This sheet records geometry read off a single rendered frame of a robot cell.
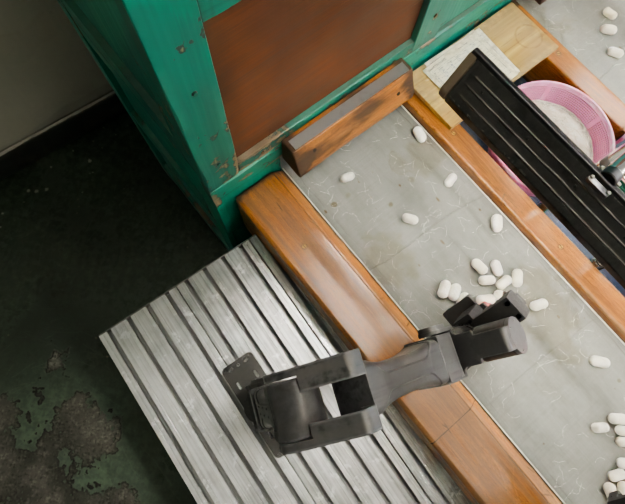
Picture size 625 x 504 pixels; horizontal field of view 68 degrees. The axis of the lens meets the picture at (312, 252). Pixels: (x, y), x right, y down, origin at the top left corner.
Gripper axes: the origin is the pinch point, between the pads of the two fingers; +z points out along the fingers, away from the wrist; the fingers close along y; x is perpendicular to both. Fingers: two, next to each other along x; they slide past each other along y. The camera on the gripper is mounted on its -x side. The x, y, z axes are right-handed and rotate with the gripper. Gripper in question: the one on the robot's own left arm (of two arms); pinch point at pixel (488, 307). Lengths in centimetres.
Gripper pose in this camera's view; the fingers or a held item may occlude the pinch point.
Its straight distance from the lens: 95.3
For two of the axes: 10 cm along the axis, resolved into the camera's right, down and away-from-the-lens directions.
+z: 5.6, -2.9, 7.7
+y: -6.3, -7.6, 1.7
